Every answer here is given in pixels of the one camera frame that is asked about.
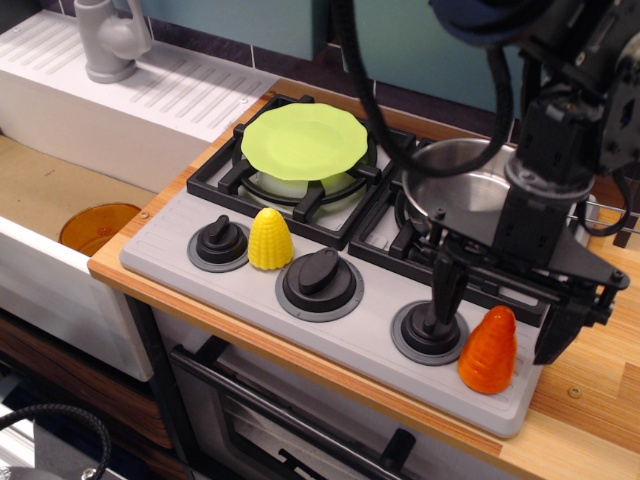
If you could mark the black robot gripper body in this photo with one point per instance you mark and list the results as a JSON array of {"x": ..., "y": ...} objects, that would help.
[{"x": 567, "y": 269}]

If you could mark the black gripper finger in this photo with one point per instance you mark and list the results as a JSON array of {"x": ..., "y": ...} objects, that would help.
[
  {"x": 449, "y": 281},
  {"x": 564, "y": 322}
]

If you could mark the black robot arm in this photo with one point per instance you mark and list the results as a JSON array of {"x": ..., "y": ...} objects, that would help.
[{"x": 580, "y": 108}]

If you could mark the orange plastic toy carrot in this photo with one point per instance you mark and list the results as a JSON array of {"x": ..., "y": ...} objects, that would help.
[{"x": 487, "y": 362}]

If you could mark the black right stove knob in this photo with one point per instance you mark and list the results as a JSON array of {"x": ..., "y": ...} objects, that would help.
[{"x": 418, "y": 335}]

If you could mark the black stove knob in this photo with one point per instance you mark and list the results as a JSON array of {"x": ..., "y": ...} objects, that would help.
[
  {"x": 320, "y": 287},
  {"x": 418, "y": 335},
  {"x": 220, "y": 246}
]

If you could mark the brass countertop screw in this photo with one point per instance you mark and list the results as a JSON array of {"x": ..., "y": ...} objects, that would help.
[{"x": 575, "y": 392}]

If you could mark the black right burner grate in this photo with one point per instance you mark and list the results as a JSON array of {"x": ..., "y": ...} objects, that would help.
[{"x": 388, "y": 238}]

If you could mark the black burner grate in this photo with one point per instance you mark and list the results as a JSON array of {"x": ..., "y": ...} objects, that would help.
[
  {"x": 388, "y": 238},
  {"x": 327, "y": 212}
]

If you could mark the stainless steel pot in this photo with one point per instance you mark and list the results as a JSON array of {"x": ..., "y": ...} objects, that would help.
[{"x": 530, "y": 217}]

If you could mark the grey toy stove top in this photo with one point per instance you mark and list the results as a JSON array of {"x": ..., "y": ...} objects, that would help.
[{"x": 360, "y": 341}]

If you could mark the black middle stove knob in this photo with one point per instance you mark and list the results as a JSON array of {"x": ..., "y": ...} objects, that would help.
[{"x": 320, "y": 287}]

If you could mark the black left burner grate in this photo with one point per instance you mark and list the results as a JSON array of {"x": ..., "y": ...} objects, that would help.
[{"x": 327, "y": 212}]

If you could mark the yellow plastic toy corn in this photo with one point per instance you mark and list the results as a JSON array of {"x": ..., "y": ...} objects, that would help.
[{"x": 270, "y": 242}]

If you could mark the light green plastic plate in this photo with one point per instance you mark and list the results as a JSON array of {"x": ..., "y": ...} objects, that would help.
[{"x": 304, "y": 142}]

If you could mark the black left stove knob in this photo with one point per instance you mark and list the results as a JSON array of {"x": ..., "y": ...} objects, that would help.
[{"x": 220, "y": 246}]

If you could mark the toy oven door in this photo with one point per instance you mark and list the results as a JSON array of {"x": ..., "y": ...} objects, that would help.
[{"x": 274, "y": 424}]

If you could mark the orange sink drain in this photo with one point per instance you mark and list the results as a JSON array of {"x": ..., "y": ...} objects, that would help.
[{"x": 89, "y": 230}]

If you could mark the white toy sink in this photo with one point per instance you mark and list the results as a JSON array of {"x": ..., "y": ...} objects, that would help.
[{"x": 68, "y": 143}]

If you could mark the grey toy faucet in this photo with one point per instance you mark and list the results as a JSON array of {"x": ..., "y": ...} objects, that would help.
[{"x": 111, "y": 44}]

